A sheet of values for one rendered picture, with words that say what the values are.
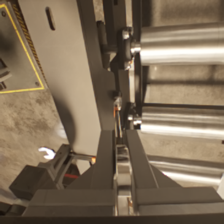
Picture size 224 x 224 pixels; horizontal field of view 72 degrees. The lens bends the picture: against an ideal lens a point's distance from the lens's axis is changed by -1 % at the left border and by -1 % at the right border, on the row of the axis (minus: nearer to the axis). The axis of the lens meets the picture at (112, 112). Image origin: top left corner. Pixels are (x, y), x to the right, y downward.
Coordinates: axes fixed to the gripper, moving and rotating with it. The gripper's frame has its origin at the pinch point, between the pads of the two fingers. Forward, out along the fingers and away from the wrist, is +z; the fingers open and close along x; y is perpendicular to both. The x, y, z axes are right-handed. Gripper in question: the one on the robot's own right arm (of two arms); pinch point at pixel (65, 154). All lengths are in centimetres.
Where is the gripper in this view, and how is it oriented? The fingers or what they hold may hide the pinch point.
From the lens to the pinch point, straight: 43.4
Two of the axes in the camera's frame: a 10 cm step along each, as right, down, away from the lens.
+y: 9.6, 0.5, -2.6
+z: 2.4, -5.7, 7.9
